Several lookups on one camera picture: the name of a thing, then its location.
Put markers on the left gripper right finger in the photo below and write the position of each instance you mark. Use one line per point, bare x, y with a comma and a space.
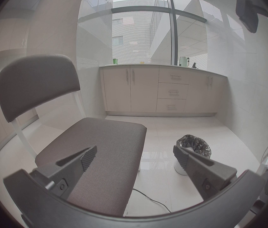
207, 177

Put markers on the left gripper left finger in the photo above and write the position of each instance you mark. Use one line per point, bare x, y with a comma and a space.
65, 174

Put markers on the black plastic bag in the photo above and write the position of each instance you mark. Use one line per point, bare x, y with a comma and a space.
195, 141

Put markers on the white trash bin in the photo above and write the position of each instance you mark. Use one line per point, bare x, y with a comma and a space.
179, 168

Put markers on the beige cabinet with drawers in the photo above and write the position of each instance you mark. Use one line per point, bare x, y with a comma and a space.
143, 89

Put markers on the small black gadget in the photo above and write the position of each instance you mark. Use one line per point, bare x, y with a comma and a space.
194, 65

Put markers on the pale green kettle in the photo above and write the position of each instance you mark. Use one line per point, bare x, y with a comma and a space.
183, 61

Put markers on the small green cup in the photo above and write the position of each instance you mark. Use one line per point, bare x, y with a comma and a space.
115, 61

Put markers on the window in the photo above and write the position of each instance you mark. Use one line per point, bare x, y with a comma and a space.
174, 37

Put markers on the beige hanging cabinet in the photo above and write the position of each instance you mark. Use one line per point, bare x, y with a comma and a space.
10, 37

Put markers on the grey chair with white frame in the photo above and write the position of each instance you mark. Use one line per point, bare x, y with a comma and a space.
96, 141

